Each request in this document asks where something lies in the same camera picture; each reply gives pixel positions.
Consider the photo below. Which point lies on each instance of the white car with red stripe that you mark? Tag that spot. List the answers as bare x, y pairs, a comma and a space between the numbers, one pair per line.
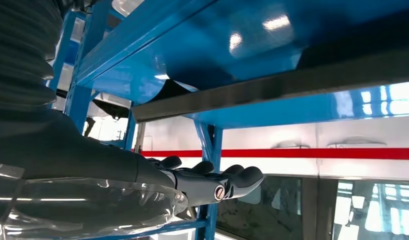
257, 137

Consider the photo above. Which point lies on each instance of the blue metal shelf rack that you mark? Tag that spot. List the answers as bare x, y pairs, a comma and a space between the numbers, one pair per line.
224, 33

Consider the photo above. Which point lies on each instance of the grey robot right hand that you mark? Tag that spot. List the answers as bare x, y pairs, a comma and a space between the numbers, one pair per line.
75, 155

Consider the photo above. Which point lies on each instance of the clear plastic hand cover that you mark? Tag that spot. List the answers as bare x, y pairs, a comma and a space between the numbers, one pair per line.
92, 205

